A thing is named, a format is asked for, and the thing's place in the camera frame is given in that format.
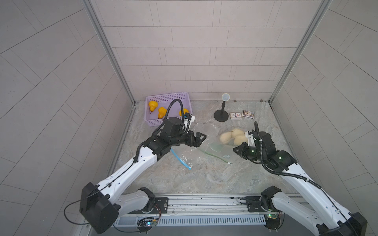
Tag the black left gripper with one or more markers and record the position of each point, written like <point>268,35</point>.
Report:
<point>195,143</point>

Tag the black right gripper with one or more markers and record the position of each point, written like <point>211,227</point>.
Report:
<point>241,152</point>

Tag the blue zip-top bag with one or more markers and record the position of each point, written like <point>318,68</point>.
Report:
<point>190,157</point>

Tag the pale round fruit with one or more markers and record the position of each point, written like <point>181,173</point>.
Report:
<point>225,137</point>
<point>238,140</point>
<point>237,132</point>

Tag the green zip-top bag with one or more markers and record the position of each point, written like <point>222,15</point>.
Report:
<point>220,151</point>

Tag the yellow pear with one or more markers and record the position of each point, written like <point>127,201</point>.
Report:
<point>152,105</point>
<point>161,112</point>
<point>183,111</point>

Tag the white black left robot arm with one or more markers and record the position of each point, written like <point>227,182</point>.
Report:
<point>135,171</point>

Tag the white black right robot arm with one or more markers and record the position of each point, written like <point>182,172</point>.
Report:
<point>326,217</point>

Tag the white gold card box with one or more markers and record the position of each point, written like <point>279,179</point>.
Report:
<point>235,116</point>

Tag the black microphone stand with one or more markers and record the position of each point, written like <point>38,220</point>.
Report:
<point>221,115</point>

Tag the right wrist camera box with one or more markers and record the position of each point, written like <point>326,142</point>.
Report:
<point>250,138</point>

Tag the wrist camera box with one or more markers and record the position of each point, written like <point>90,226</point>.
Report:
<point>250,138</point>
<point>188,119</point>

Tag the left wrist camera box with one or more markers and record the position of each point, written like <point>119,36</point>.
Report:
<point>188,119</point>

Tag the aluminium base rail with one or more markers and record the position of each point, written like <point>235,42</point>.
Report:
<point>144,211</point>

